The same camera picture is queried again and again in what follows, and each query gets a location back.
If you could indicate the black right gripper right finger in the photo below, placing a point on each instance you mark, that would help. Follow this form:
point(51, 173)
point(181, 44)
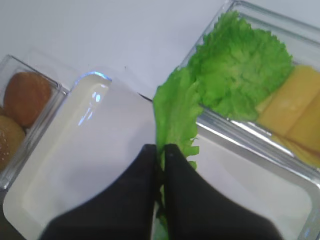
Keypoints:
point(197, 211)

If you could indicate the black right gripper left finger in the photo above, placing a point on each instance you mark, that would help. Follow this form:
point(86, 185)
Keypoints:
point(123, 211)

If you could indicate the green lettuce leaf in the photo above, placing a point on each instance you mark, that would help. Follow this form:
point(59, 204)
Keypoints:
point(238, 67)
point(176, 106)

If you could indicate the left yellow cheese slice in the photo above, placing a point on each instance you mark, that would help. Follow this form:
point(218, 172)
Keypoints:
point(290, 100)

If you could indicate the tall leaning cheese slice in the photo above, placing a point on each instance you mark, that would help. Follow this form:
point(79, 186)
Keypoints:
point(306, 130)

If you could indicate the white metal tray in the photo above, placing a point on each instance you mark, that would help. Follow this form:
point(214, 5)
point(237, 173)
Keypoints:
point(50, 183)

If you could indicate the white parchment paper sheet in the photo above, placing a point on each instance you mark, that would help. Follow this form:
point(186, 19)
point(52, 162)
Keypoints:
point(123, 121)

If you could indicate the right sesame bun top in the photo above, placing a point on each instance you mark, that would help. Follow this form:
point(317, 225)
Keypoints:
point(11, 137)

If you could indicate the clear bun container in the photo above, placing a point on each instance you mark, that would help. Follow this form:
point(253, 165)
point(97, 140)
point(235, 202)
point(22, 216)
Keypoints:
point(9, 66)

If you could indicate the green lettuce leaf in container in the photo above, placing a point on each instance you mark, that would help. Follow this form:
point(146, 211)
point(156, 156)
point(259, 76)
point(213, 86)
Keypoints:
point(238, 67)

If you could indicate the plain orange bun half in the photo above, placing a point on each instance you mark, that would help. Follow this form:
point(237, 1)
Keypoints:
point(26, 95)

